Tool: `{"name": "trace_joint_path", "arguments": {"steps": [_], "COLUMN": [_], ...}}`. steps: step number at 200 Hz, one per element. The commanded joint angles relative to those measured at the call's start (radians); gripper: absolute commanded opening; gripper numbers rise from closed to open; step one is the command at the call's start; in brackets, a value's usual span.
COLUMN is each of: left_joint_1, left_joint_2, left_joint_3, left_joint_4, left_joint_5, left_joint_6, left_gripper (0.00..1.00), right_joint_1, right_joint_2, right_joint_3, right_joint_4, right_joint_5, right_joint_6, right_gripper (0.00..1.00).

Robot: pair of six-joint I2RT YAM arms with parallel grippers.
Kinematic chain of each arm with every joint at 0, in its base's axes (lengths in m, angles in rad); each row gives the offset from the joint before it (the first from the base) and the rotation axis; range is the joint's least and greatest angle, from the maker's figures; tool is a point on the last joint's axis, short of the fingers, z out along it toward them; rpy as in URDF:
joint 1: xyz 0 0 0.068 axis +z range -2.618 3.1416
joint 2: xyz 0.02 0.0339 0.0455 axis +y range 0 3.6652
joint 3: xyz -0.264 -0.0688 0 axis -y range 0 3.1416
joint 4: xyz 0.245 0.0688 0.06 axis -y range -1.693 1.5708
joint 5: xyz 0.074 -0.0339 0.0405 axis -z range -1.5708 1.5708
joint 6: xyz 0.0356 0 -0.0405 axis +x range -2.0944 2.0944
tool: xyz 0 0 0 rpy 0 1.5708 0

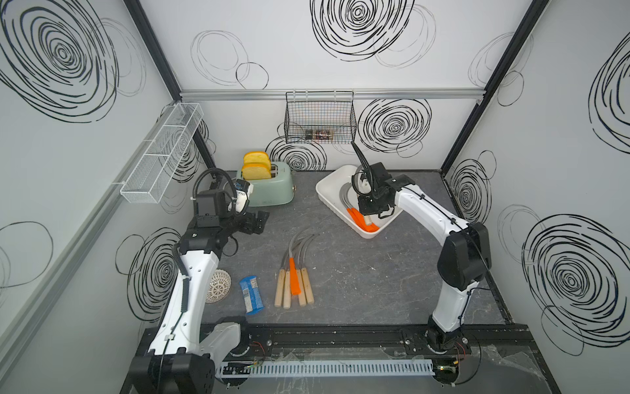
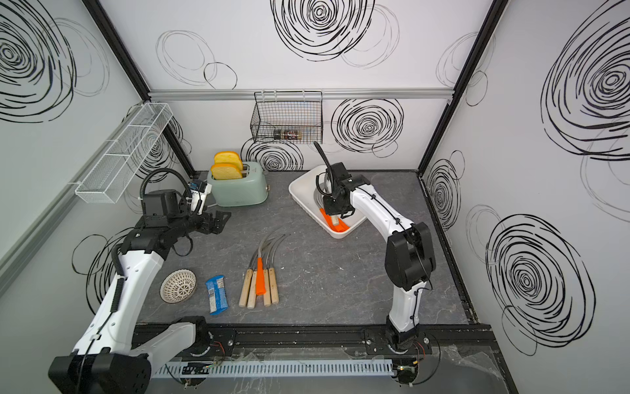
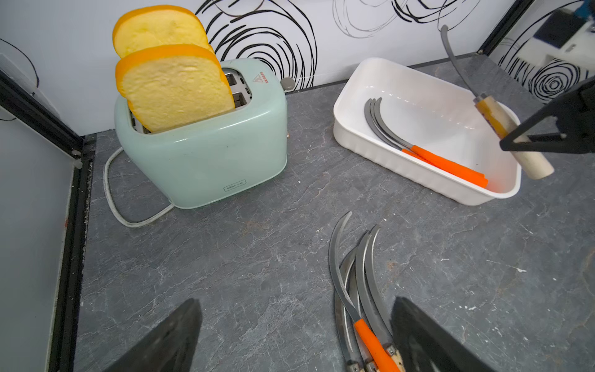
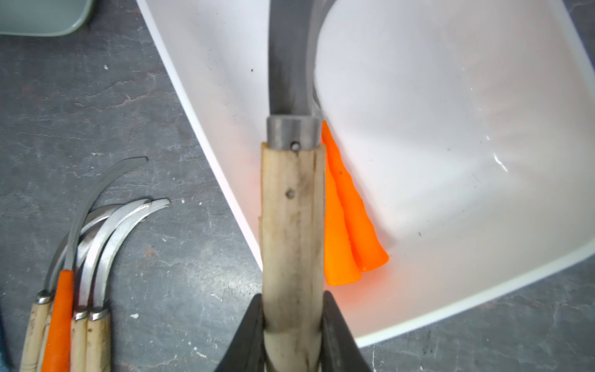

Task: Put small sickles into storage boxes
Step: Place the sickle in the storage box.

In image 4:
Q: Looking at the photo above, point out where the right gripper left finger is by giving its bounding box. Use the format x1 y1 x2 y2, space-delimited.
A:
215 294 266 372

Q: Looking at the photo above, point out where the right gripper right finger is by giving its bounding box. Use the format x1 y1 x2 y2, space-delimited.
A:
320 291 371 372

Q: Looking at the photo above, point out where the orange handle sickle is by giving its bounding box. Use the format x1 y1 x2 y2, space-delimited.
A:
41 157 148 371
322 120 389 272
324 162 362 286

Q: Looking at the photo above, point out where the white rectangular storage box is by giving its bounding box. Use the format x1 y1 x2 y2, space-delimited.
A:
135 0 595 349

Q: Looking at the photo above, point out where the mint green toaster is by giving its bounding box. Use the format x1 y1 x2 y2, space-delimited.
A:
1 0 95 37

